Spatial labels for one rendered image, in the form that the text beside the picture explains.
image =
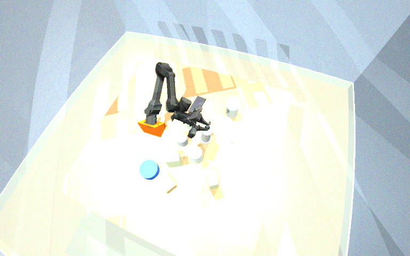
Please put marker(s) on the glass french press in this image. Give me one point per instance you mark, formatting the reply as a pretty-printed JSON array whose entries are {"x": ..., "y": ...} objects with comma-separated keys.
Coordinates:
[{"x": 205, "y": 136}]

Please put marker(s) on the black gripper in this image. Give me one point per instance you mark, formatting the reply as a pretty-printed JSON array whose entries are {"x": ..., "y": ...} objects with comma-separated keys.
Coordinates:
[{"x": 195, "y": 128}]

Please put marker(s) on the light blue cylinder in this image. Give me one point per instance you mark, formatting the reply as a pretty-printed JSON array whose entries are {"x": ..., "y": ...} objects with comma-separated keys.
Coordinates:
[{"x": 149, "y": 169}]

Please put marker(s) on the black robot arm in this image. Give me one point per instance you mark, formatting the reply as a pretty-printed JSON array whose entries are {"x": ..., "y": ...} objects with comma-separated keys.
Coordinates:
[{"x": 163, "y": 70}]

